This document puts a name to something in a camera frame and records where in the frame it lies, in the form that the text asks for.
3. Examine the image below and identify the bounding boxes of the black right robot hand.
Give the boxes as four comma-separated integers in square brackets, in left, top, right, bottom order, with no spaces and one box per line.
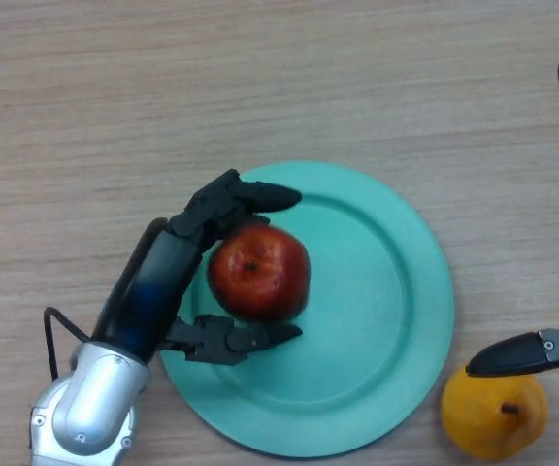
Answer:
[465,50,559,379]

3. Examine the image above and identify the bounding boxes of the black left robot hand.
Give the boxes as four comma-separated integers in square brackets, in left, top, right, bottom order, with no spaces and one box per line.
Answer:
[90,168,304,366]

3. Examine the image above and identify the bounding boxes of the red apple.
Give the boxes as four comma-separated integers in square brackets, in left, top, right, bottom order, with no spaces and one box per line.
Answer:
[208,223,312,322]

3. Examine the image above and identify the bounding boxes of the green round plate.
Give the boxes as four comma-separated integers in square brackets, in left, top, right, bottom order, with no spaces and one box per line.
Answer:
[159,161,455,459]

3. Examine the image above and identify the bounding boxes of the yellow pear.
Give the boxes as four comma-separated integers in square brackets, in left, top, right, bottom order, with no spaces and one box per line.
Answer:
[440,364,550,461]

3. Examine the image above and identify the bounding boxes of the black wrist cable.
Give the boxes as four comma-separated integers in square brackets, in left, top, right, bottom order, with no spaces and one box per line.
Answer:
[43,306,92,383]

